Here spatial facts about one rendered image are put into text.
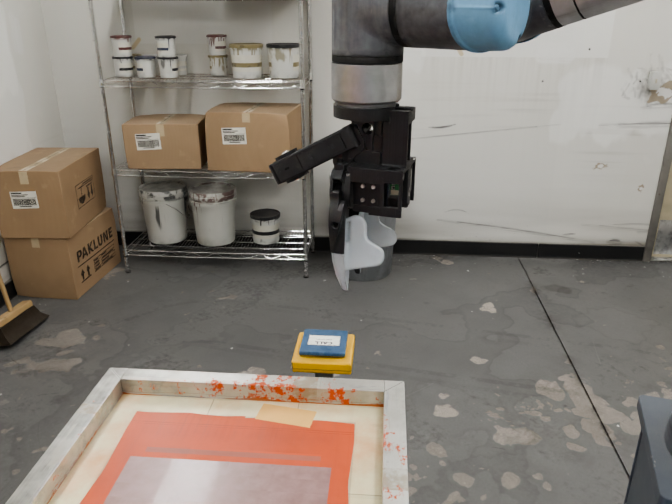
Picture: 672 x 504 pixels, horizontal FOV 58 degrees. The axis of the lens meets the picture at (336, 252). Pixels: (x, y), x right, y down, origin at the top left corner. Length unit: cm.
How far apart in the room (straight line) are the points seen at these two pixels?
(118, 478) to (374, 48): 78
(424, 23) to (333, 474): 72
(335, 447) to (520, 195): 342
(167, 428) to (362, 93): 75
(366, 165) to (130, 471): 67
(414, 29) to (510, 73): 357
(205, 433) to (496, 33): 84
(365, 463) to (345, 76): 66
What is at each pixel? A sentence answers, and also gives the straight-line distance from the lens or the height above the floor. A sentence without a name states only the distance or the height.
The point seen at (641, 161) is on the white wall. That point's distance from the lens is 450.
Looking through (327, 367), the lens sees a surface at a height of 94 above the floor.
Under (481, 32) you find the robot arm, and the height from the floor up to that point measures 164.
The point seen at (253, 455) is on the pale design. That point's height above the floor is 96.
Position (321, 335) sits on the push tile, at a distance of 138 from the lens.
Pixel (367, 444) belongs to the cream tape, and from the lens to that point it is 111.
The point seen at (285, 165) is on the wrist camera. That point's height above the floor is 149.
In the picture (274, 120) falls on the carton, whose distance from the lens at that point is 370.
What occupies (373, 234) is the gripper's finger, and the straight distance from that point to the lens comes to 74.
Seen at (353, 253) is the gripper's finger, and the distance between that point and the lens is 69.
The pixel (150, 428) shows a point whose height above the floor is 95.
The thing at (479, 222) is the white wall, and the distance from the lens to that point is 436.
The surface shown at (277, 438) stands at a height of 95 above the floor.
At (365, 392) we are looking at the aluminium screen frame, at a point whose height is 99.
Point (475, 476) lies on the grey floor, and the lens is 252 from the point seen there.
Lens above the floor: 166
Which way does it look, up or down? 22 degrees down
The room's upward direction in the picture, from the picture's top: straight up
